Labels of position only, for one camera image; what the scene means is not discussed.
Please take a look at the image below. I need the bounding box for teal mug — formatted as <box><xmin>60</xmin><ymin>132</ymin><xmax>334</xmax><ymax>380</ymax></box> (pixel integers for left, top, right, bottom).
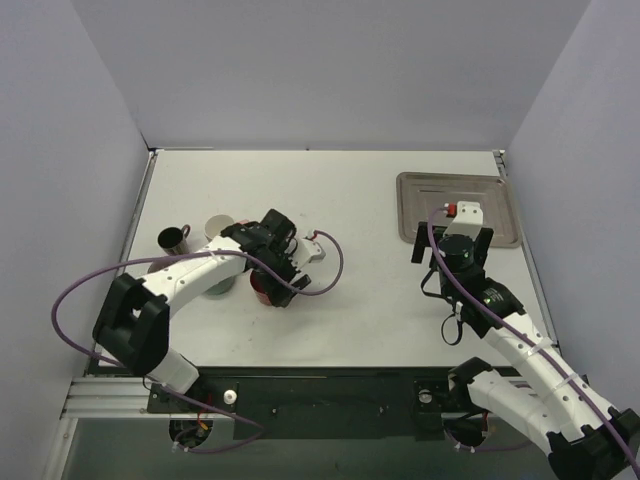
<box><xmin>204</xmin><ymin>277</ymin><xmax>235</xmax><ymax>297</ymax></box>

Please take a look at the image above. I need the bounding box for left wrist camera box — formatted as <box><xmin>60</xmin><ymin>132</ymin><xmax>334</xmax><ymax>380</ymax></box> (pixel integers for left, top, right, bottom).
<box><xmin>292</xmin><ymin>238</ymin><xmax>326</xmax><ymax>269</ymax></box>

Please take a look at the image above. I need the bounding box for metal tray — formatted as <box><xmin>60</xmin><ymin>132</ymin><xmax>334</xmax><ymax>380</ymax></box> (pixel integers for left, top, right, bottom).
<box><xmin>396</xmin><ymin>172</ymin><xmax>522</xmax><ymax>248</ymax></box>

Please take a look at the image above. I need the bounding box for red mug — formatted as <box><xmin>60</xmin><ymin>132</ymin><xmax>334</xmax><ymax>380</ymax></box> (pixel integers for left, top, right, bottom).
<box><xmin>249</xmin><ymin>270</ymin><xmax>272</xmax><ymax>306</ymax></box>

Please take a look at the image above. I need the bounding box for pink mug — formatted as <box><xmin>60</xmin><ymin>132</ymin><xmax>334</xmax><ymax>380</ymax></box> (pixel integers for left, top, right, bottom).
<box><xmin>204</xmin><ymin>214</ymin><xmax>249</xmax><ymax>241</ymax></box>

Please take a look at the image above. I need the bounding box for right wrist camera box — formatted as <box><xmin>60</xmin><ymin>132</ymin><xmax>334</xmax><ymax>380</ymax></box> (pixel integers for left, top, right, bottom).
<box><xmin>444</xmin><ymin>201</ymin><xmax>484</xmax><ymax>240</ymax></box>

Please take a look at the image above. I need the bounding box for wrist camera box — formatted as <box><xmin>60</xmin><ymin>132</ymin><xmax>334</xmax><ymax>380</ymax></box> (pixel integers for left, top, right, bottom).
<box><xmin>292</xmin><ymin>238</ymin><xmax>326</xmax><ymax>269</ymax></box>
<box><xmin>444</xmin><ymin>201</ymin><xmax>484</xmax><ymax>240</ymax></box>

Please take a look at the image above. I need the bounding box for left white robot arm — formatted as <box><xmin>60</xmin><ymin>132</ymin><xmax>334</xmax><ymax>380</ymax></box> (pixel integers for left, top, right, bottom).
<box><xmin>93</xmin><ymin>209</ymin><xmax>324</xmax><ymax>412</ymax></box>

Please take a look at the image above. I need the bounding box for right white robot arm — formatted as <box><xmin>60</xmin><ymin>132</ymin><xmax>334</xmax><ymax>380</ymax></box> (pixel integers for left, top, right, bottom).
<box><xmin>411</xmin><ymin>222</ymin><xmax>639</xmax><ymax>479</ymax></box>

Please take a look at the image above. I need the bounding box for lilac mug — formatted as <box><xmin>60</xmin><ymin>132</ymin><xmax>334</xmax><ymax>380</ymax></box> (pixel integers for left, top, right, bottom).
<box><xmin>147</xmin><ymin>261</ymin><xmax>166</xmax><ymax>274</ymax></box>

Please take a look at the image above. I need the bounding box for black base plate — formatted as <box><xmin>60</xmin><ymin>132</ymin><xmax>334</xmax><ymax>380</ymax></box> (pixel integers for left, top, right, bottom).
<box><xmin>148</xmin><ymin>367</ymin><xmax>489</xmax><ymax>443</ymax></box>

